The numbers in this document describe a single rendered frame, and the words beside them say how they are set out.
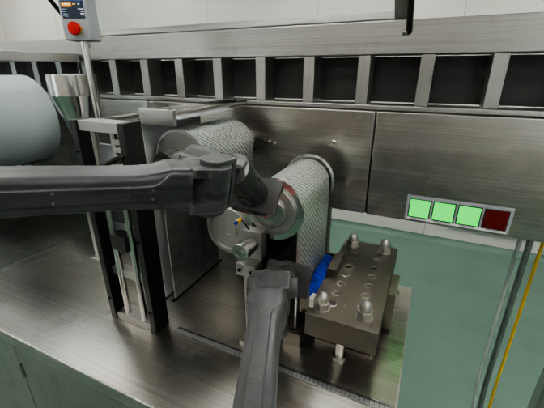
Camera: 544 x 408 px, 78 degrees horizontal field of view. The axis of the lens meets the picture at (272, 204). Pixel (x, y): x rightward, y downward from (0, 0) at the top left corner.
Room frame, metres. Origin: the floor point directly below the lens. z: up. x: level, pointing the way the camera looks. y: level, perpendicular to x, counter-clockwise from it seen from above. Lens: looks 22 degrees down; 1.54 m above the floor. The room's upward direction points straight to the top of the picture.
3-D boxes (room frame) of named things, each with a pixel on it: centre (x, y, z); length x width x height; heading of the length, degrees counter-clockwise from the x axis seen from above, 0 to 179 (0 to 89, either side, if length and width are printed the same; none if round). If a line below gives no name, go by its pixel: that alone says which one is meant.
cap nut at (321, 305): (0.63, -0.12, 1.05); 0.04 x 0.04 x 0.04
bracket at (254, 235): (0.67, 0.05, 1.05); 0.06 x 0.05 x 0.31; 155
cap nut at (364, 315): (0.60, -0.21, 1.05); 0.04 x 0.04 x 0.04
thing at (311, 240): (0.78, -0.11, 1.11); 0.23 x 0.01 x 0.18; 155
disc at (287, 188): (0.69, 0.00, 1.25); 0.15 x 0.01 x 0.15; 65
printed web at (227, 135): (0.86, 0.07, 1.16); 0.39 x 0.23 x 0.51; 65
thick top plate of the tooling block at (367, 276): (0.76, -0.23, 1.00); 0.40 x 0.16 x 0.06; 155
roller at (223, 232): (0.85, 0.06, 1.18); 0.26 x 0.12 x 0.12; 155
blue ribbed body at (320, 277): (0.77, -0.13, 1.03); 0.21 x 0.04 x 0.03; 155
